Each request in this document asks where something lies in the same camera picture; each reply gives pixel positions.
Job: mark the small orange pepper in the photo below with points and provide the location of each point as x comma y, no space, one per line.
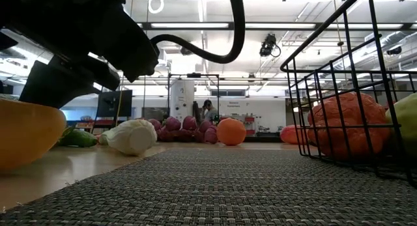
345,128

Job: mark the person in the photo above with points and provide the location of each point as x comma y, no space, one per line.
211,112

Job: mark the grey woven placemat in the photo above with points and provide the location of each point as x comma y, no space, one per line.
208,193

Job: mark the red parts shelf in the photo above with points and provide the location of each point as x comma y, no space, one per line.
249,125

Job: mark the white cylindrical tank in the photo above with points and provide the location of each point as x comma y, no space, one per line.
181,99

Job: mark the black overhead camera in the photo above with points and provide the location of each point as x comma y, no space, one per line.
268,45

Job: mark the red yellow mango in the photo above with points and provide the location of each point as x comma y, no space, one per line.
290,135

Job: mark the black frame stand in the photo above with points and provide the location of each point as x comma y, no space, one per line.
193,75

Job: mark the orange fruit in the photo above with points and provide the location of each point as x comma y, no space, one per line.
231,132

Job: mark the purple grape bunch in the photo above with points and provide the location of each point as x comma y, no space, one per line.
189,128

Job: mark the black ceiling fixture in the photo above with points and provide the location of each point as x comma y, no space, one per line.
394,50

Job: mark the yellow squash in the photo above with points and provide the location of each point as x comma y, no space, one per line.
29,135

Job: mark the green apple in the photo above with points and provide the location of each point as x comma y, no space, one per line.
405,121

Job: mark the white bok choy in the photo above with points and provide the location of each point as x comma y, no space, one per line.
130,138

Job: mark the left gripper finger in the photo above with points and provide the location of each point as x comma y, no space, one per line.
52,86
106,76

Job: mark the green zucchini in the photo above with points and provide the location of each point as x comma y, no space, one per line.
79,138

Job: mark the black monitor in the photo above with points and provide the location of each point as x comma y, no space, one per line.
114,104

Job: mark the black metal rig frame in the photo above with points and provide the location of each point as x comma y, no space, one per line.
233,25

